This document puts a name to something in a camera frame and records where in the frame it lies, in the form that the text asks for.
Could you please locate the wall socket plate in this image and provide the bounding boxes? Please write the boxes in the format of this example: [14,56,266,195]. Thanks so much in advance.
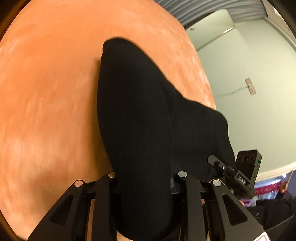
[245,78,256,95]

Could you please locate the orange velvet bed cover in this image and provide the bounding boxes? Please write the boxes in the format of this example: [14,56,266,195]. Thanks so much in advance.
[1,1,215,239]

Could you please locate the grey striped curtain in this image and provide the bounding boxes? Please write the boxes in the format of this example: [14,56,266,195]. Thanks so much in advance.
[156,0,267,28]

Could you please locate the white charging cable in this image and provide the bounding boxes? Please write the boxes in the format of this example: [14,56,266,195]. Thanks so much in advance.
[214,86,249,98]

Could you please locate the black pants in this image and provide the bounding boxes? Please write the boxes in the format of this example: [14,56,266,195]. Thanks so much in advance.
[97,38,236,240]

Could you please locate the white leaning board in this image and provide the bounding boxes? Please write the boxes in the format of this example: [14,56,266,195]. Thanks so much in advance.
[186,9,234,50]

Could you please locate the black camera box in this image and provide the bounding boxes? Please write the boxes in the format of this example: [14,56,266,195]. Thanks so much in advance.
[236,150,262,183]

